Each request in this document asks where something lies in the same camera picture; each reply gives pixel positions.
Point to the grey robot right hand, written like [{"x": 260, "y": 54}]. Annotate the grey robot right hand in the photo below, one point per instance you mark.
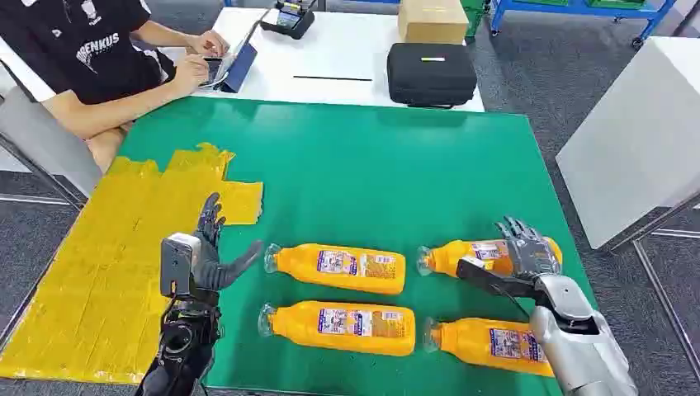
[{"x": 533, "y": 257}]

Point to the person's left hand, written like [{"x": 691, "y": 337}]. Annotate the person's left hand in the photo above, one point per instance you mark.
[{"x": 210, "y": 42}]

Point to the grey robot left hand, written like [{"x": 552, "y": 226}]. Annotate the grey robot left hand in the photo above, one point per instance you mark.
[{"x": 210, "y": 270}]

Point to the person's right hand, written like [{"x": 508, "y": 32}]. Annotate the person's right hand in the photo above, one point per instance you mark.
[{"x": 191, "y": 72}]

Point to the orange drink bottle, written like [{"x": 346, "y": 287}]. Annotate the orange drink bottle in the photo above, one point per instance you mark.
[
  {"x": 301, "y": 325},
  {"x": 465, "y": 341},
  {"x": 454, "y": 257},
  {"x": 298, "y": 268}
]

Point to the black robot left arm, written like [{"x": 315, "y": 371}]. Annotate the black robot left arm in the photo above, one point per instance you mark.
[{"x": 183, "y": 344}]

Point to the tablet with blue cover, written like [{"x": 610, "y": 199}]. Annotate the tablet with blue cover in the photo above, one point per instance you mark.
[{"x": 238, "y": 65}]

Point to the black handheld controller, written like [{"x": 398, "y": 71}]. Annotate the black handheld controller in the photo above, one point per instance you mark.
[{"x": 287, "y": 21}]

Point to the yellow sheet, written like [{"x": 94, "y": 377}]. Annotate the yellow sheet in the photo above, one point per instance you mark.
[{"x": 109, "y": 246}]

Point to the person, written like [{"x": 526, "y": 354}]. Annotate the person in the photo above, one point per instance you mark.
[{"x": 82, "y": 49}]

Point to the long white table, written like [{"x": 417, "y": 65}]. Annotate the long white table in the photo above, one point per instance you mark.
[{"x": 333, "y": 54}]

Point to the white table with metal legs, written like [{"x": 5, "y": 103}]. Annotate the white table with metal legs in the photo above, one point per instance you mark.
[{"x": 634, "y": 136}]

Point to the grey chair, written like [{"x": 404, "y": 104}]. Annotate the grey chair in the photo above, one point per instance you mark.
[{"x": 43, "y": 142}]

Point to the green table mat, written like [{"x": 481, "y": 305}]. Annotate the green table mat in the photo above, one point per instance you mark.
[{"x": 383, "y": 175}]

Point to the black carrying case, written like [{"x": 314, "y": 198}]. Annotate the black carrying case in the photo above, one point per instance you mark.
[{"x": 432, "y": 74}]

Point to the brown cardboard box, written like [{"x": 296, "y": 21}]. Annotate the brown cardboard box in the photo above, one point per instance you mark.
[{"x": 432, "y": 22}]

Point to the green crate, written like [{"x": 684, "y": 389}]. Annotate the green crate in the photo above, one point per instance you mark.
[{"x": 474, "y": 13}]

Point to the blue metal cart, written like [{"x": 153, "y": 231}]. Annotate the blue metal cart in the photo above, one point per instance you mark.
[{"x": 574, "y": 7}]

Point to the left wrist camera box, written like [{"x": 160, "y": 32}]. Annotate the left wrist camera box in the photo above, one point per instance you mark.
[{"x": 176, "y": 262}]

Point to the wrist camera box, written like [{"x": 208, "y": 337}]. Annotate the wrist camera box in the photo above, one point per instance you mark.
[
  {"x": 487, "y": 279},
  {"x": 176, "y": 262}
]

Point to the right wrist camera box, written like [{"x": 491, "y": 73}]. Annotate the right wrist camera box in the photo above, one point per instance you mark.
[{"x": 487, "y": 279}]

